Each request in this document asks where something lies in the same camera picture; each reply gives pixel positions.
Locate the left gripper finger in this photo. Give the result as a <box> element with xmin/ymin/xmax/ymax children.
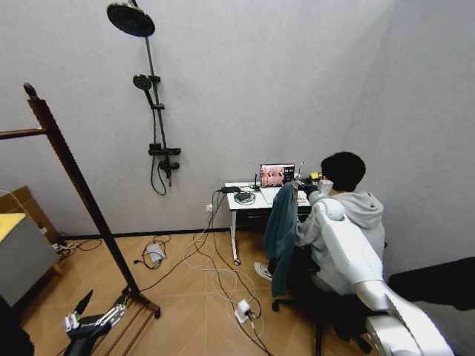
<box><xmin>96</xmin><ymin>286</ymin><xmax>132</xmax><ymax>329</ymax></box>
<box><xmin>63</xmin><ymin>289</ymin><xmax>94</xmax><ymax>332</ymax></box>

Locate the teal garment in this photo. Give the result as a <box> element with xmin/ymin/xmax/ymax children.
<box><xmin>263</xmin><ymin>182</ymin><xmax>300</xmax><ymax>300</ymax></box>

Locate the dark wooden garment rack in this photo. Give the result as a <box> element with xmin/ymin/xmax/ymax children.
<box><xmin>0</xmin><ymin>82</ymin><xmax>163</xmax><ymax>356</ymax></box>

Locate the open laptop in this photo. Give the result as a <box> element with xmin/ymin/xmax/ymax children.
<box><xmin>259</xmin><ymin>162</ymin><xmax>297</xmax><ymax>205</ymax></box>

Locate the black desk drawer unit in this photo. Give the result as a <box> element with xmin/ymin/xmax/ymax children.
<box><xmin>236</xmin><ymin>208</ymin><xmax>312</xmax><ymax>234</ymax></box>

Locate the white desk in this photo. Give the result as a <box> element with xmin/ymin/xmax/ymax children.
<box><xmin>223</xmin><ymin>179</ymin><xmax>313</xmax><ymax>266</ymax></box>

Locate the person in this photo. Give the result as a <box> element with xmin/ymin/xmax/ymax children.
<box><xmin>253</xmin><ymin>151</ymin><xmax>387</xmax><ymax>297</ymax></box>

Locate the white flat floor adapter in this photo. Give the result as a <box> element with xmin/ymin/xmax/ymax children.
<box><xmin>142</xmin><ymin>242</ymin><xmax>168</xmax><ymax>265</ymax></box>

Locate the dark bulky object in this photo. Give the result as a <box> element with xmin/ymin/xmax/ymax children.
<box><xmin>0</xmin><ymin>295</ymin><xmax>36</xmax><ymax>356</ymax></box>

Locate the grey cabinet with yellow top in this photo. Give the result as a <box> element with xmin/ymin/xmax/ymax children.
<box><xmin>0</xmin><ymin>211</ymin><xmax>61</xmax><ymax>309</ymax></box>

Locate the brown cardboard box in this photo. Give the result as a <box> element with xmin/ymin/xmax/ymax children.
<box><xmin>0</xmin><ymin>185</ymin><xmax>62</xmax><ymax>246</ymax></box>

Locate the black office chair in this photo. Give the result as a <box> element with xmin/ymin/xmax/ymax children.
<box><xmin>272</xmin><ymin>240</ymin><xmax>389</xmax><ymax>354</ymax></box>

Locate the black shower mixer valve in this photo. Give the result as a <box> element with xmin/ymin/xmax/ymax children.
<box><xmin>148</xmin><ymin>143</ymin><xmax>183</xmax><ymax>187</ymax></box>

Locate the black padded furniture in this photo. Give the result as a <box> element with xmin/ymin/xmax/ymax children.
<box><xmin>387</xmin><ymin>254</ymin><xmax>475</xmax><ymax>312</ymax></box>

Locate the black shower riser pipe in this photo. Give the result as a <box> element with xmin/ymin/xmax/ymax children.
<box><xmin>128</xmin><ymin>0</ymin><xmax>174</xmax><ymax>187</ymax></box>

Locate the black hand shower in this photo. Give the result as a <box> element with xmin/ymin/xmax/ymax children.
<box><xmin>132</xmin><ymin>73</ymin><xmax>156</xmax><ymax>109</ymax></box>

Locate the black round overhead shower head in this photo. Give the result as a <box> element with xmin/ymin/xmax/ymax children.
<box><xmin>106</xmin><ymin>0</ymin><xmax>157</xmax><ymax>39</ymax></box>

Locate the long black floor cable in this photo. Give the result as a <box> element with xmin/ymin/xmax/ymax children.
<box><xmin>132</xmin><ymin>189</ymin><xmax>276</xmax><ymax>356</ymax></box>

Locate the long white floor cable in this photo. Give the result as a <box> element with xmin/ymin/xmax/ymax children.
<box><xmin>183</xmin><ymin>202</ymin><xmax>265</xmax><ymax>337</ymax></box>

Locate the black shower hose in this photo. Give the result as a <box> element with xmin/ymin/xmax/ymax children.
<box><xmin>149</xmin><ymin>103</ymin><xmax>168</xmax><ymax>196</ymax></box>

